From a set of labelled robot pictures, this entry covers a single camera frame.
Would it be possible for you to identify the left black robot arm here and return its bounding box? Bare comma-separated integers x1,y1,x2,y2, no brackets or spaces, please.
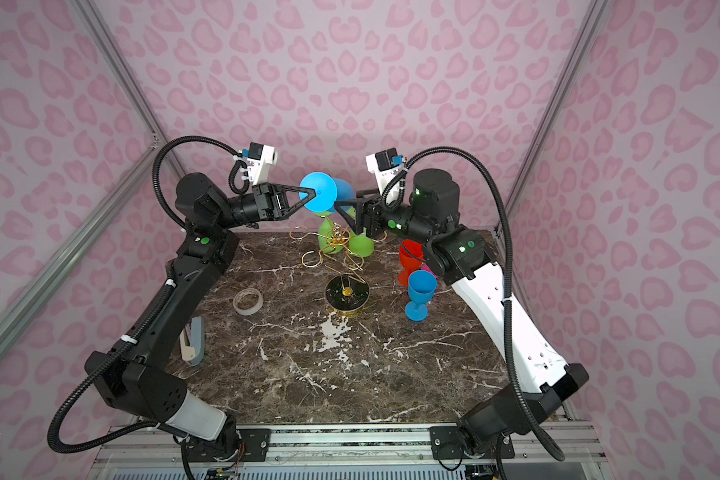
85,173,317,450

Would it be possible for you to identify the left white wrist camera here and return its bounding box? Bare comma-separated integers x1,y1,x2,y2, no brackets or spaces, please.
233,142,278,185

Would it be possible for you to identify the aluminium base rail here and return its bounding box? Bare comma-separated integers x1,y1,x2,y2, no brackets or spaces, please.
87,421,614,479

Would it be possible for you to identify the black cable hose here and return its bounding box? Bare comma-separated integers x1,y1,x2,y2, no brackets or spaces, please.
46,135,247,454
380,146,566,463

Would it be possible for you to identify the clear tape roll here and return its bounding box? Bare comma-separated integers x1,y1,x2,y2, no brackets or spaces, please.
233,288,264,316

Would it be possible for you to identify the left black cable hose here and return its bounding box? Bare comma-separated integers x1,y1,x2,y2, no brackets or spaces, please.
46,135,247,454

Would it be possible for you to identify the magenta wine glass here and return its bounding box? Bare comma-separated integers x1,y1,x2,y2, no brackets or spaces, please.
420,263,439,278

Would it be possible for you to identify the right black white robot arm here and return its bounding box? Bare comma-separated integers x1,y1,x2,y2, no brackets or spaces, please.
334,169,589,461

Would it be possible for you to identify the right black cable hose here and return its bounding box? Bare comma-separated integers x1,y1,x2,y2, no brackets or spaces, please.
380,146,566,463

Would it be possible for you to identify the green wine glass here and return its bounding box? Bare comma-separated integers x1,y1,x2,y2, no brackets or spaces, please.
315,211,344,255
348,232,375,258

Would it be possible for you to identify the blue wine glass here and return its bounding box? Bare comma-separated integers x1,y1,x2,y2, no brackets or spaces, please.
300,172,355,213
405,270,438,322

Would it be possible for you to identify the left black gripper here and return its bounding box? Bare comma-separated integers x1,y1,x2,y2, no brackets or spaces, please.
216,189,316,236

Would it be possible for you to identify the gold wire glass rack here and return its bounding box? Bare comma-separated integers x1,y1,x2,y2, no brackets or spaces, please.
289,220,389,315

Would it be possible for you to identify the grey blue flat object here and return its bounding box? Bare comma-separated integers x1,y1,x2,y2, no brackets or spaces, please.
179,316,205,366

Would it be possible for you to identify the red wine glass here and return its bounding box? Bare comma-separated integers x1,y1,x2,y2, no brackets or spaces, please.
398,240,423,287

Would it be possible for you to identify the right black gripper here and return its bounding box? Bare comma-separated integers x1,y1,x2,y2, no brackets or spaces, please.
333,184,437,243

